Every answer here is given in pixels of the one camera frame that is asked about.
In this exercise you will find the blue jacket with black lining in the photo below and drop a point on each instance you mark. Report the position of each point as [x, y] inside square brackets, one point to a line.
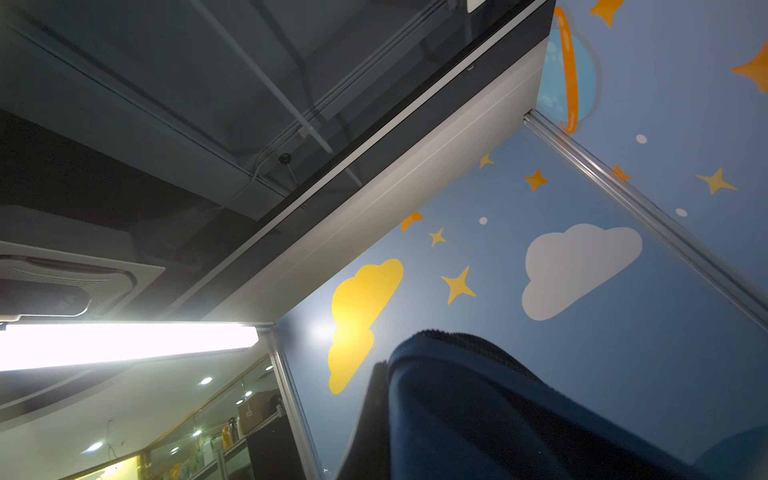
[456, 406]

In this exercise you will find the bright ceiling light tube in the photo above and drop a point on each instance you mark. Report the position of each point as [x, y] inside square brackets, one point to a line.
[25, 347]

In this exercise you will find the right aluminium corner post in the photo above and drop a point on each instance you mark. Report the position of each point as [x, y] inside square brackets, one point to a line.
[723, 278]

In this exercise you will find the left aluminium corner post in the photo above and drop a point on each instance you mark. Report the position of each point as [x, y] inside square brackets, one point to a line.
[307, 452]

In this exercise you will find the aluminium corner post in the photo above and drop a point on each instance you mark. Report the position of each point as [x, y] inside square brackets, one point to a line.
[307, 452]
[723, 278]

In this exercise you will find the ceiling air conditioner unit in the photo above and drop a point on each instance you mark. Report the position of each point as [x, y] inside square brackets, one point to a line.
[53, 267]

